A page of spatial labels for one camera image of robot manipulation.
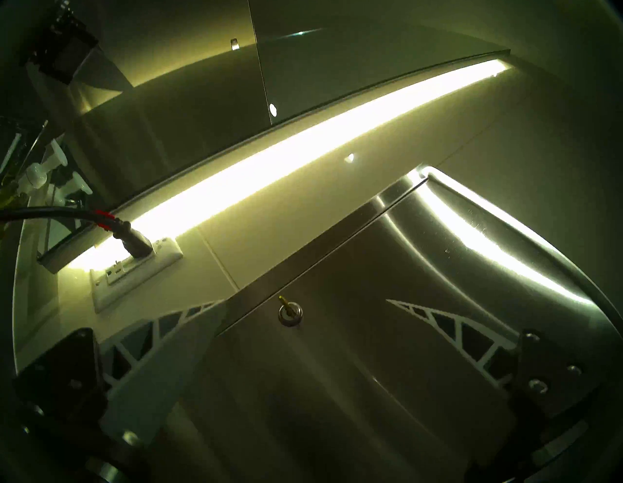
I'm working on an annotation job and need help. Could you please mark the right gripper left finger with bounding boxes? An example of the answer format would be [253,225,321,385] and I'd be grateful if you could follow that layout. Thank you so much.
[12,299,228,458]

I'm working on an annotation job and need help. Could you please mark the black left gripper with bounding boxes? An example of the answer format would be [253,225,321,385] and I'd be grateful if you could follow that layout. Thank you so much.
[27,7,100,84]

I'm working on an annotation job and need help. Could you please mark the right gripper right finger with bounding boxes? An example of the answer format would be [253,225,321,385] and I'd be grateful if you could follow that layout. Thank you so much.
[386,298,602,468]

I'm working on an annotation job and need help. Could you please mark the stainless steel dispenser door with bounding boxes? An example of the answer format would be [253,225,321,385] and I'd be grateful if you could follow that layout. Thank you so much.
[146,173,623,483]

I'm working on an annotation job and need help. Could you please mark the yellow soap bottle white pump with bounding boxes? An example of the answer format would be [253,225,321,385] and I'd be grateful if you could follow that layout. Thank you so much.
[15,141,66,195]

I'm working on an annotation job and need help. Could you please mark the bright vertical light strip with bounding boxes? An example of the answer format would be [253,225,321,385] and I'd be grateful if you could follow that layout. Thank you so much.
[68,58,512,273]

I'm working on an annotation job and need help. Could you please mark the white wall outlet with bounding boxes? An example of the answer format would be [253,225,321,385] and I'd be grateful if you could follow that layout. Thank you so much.
[90,237,184,313]

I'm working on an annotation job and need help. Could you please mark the red and black power cable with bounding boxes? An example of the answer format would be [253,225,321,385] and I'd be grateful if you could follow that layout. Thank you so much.
[0,207,155,260]

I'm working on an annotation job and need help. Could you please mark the wall mirror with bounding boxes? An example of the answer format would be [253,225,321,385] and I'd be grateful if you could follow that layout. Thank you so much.
[27,0,512,273]

